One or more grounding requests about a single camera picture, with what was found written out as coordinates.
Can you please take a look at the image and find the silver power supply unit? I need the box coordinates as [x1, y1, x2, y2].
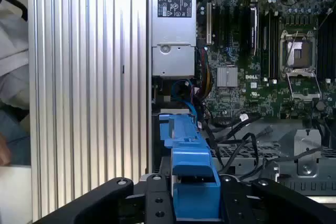
[151, 0, 197, 77]

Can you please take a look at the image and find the silver finned chipset heatsink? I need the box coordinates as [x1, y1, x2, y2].
[217, 67, 239, 88]

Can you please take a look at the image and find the grey metal disk bay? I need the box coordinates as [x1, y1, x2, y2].
[209, 119, 336, 196]

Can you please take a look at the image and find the black wire with white tag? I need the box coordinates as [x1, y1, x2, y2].
[207, 113, 262, 141]

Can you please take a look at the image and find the blue disk carrier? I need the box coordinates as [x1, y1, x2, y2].
[159, 113, 222, 221]

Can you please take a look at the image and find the thin wire locking lever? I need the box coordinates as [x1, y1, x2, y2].
[286, 31, 299, 61]

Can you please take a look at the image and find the yellow red power wire bundle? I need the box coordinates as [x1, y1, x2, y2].
[200, 46, 214, 99]

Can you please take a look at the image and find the black wire with plug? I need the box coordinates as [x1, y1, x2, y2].
[225, 125, 274, 172]

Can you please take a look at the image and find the white expansion slot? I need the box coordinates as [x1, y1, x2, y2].
[206, 2, 212, 45]

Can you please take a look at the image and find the black chair armrest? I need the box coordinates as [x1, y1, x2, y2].
[0, 0, 28, 22]

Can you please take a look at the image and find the CPU socket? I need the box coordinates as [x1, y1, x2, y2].
[279, 30, 318, 72]

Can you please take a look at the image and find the blue data wire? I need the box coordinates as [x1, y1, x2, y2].
[171, 79, 197, 121]

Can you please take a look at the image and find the green Dell motherboard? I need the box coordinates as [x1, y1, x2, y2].
[196, 0, 336, 120]

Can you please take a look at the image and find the person in white shirt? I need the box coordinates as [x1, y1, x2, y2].
[0, 1, 32, 166]

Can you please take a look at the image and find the dark grey PC case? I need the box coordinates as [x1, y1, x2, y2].
[146, 0, 336, 205]

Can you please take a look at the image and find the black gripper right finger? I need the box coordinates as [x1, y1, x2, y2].
[219, 175, 336, 224]

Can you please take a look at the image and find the metal socket cover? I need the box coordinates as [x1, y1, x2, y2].
[285, 71, 322, 101]

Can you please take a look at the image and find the black RAM slot bank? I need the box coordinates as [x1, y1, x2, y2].
[317, 14, 336, 80]
[259, 10, 279, 78]

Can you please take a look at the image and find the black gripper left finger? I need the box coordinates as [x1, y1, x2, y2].
[33, 173, 177, 224]

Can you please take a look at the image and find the person's bare hand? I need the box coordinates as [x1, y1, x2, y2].
[0, 132, 12, 167]

